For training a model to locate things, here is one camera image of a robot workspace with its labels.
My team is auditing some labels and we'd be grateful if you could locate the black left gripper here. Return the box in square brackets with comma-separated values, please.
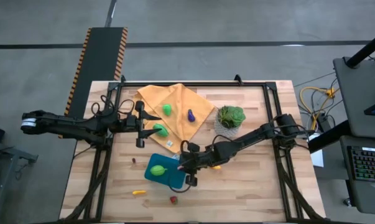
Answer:
[121, 100, 162, 149]

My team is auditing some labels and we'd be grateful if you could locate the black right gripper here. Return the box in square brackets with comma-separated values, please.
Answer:
[178, 142, 208, 187]

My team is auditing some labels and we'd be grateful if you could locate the long green toy vegetable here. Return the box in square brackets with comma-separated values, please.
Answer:
[152, 123, 170, 138]

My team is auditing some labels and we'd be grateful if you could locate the light green ribbed toy fruit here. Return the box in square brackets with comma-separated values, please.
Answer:
[149, 165, 169, 177]

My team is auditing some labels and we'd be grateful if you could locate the teal plastic tub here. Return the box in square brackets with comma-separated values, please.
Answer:
[144, 152, 188, 190]

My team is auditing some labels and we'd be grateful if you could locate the orange waffle cloth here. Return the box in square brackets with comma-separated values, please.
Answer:
[129, 83, 216, 154]

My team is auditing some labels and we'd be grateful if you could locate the succulent in white patterned pot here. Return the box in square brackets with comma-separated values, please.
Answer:
[213, 105, 247, 139]

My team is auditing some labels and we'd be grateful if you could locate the black mat with hazard stripes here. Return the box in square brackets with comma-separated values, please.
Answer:
[58, 27, 129, 139]

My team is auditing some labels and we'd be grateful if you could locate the white paper sheet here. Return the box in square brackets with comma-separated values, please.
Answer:
[310, 133, 325, 168]

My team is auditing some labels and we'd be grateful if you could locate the black power brick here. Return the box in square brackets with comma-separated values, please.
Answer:
[317, 112, 330, 131]

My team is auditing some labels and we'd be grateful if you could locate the black slanted desk bar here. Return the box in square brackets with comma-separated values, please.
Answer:
[307, 119, 346, 154]

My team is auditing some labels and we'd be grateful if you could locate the grey metal stand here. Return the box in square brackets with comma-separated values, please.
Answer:
[0, 139, 39, 224]

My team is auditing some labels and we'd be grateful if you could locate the grey desk with keyboard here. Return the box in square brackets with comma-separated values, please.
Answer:
[339, 135, 375, 216]

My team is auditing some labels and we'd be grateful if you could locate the backlit computer keyboard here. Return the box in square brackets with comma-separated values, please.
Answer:
[347, 145, 375, 183]

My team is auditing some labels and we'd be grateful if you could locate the grey desk with black pole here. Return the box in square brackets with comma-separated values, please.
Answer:
[332, 57, 375, 139]

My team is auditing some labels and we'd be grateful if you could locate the black slanted pole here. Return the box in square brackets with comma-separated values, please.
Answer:
[345, 29, 375, 68]

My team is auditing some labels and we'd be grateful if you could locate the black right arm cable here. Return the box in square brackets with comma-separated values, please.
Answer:
[168, 134, 238, 194]

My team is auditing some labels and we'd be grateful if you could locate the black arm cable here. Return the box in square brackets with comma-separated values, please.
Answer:
[168, 134, 238, 194]
[91, 95, 136, 118]

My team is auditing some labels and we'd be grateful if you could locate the black metal rig frame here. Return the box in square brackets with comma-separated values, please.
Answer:
[58, 74, 328, 223]

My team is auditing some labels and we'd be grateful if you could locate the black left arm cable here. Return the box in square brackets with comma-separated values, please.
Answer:
[91, 95, 136, 118]

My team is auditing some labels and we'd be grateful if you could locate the yellow floor cable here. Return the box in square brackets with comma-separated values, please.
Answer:
[300, 86, 340, 131]

